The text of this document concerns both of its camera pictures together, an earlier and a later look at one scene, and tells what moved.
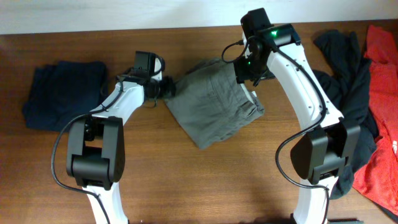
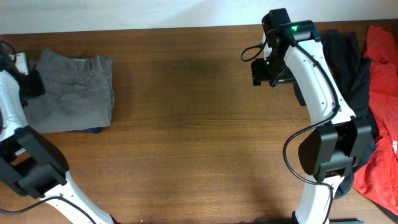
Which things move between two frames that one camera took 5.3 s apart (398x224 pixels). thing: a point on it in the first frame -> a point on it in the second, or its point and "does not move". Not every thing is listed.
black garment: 347,78 does not move
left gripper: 168,86 -> 36,89
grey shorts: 211,104 -> 78,94
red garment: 377,177 does not move
